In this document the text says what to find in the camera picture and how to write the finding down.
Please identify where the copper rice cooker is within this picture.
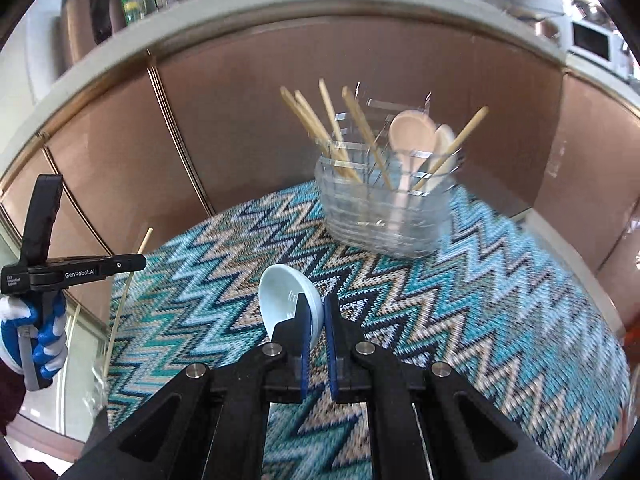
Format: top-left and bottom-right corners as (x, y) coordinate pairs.
(517, 7), (562, 43)

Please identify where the white microwave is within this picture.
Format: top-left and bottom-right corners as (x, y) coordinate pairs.
(569, 19), (617, 65)

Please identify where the white ceramic spoon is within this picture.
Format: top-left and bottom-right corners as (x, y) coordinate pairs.
(257, 263), (325, 351)

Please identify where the large wooden spoon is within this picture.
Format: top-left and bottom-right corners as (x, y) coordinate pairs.
(387, 109), (439, 236)

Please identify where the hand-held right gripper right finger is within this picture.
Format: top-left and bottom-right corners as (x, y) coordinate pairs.
(322, 294), (576, 480)

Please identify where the steel pot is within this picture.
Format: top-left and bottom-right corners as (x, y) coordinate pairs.
(575, 0), (608, 23)

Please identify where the zigzag patterned mat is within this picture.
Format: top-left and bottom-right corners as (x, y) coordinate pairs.
(102, 180), (632, 480)

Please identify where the wooden chopstick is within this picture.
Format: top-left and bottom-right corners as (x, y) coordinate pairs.
(279, 86), (353, 182)
(102, 226), (154, 378)
(410, 105), (490, 193)
(341, 86), (396, 190)
(294, 90), (364, 184)
(318, 78), (351, 161)

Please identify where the person's left hand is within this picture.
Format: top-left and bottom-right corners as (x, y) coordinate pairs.
(0, 291), (69, 382)

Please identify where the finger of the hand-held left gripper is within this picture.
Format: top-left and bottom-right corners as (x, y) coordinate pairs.
(100, 253), (149, 281)

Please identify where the dark sauce bottle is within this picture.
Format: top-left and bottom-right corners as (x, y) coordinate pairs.
(88, 0), (114, 44)

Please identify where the small wooden spoon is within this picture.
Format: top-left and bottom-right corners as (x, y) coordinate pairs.
(420, 123), (460, 196)

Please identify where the wire utensil basket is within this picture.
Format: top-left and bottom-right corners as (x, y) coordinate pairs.
(314, 80), (468, 260)

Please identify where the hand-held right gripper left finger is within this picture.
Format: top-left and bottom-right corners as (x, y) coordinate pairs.
(65, 292), (311, 480)

